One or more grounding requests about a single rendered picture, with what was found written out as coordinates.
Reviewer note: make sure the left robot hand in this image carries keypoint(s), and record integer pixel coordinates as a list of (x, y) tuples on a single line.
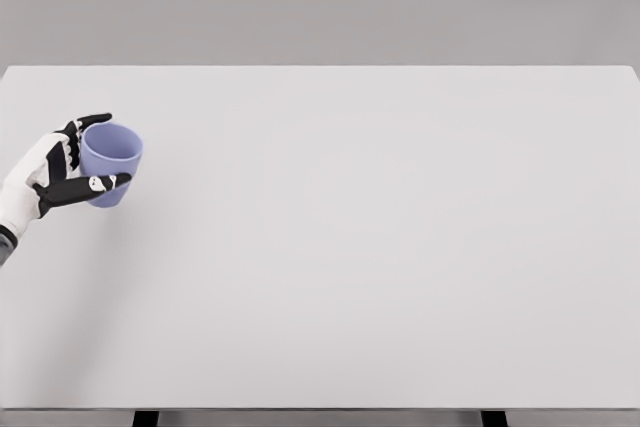
[(35, 167)]

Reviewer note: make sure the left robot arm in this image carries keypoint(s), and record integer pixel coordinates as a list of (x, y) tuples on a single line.
[(7, 207)]

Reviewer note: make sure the light purple cup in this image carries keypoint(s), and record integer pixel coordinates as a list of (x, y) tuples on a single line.
[(111, 157)]

